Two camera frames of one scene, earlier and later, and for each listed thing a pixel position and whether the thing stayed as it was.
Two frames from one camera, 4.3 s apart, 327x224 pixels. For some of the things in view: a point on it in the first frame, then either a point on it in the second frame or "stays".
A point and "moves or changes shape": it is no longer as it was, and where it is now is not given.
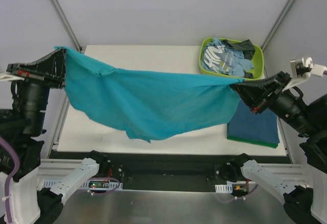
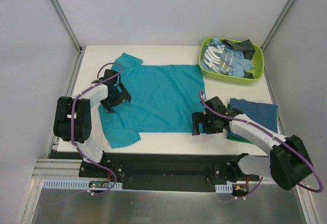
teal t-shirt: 144,103 moves or changes shape
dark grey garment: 246,46 stays
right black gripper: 267,96 -> 203,123
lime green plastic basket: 236,58 stays
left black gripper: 34,74 -> 117,98
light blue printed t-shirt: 218,56 stays
